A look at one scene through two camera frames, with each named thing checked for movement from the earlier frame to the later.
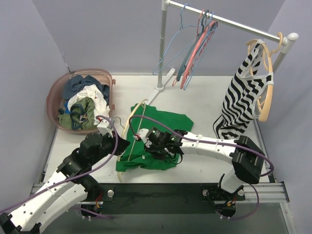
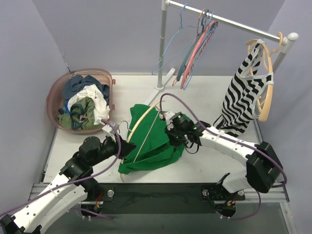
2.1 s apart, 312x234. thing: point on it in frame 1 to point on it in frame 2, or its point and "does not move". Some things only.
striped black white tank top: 240,105 does not move
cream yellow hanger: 134,139 to 145,138
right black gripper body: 156,149 to 171,133
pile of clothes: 85,99 does not move
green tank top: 137,156 does not move
